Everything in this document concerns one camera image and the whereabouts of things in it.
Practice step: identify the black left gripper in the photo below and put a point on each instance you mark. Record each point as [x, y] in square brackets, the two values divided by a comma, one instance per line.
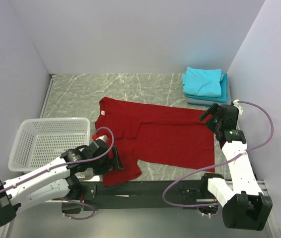
[115, 162]

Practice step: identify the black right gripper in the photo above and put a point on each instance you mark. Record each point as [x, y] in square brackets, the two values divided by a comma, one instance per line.
[211, 110]

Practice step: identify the red t-shirt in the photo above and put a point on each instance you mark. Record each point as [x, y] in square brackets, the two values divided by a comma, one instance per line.
[155, 134]

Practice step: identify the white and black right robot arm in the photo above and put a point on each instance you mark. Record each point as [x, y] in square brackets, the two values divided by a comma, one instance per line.
[244, 205]

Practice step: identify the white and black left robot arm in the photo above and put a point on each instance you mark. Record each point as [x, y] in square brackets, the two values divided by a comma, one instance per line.
[57, 179]

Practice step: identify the teal folded t-shirt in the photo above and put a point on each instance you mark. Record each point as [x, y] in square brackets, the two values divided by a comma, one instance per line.
[225, 93]

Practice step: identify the grey folded t-shirt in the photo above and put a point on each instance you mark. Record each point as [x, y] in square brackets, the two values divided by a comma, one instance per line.
[208, 103]

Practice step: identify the light blue folded t-shirt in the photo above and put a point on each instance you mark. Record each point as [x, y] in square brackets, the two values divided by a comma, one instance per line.
[202, 82]

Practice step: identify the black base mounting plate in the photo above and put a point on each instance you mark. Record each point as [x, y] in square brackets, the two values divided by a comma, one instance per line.
[141, 194]

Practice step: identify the white plastic laundry basket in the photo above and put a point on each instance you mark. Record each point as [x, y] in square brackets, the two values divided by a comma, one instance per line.
[40, 141]

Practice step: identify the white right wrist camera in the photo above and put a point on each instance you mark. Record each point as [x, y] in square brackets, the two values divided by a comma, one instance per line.
[238, 106]

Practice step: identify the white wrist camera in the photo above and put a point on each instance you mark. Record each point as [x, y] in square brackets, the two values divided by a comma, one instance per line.
[102, 137]
[238, 106]

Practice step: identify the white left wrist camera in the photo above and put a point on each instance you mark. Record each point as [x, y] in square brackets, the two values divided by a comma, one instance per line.
[102, 137]

